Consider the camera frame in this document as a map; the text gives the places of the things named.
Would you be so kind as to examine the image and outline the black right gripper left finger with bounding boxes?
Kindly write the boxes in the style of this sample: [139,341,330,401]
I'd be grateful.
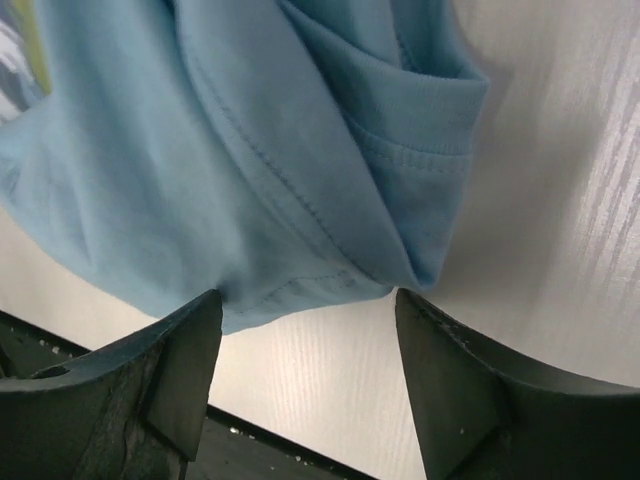
[1,290,223,479]

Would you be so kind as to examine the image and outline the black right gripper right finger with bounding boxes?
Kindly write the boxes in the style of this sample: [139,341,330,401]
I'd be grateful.
[395,289,639,479]

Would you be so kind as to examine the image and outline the light blue t shirt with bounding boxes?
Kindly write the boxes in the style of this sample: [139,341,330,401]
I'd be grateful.
[1,1,488,333]

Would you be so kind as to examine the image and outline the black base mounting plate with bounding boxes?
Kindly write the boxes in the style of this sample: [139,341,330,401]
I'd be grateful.
[1,312,369,480]

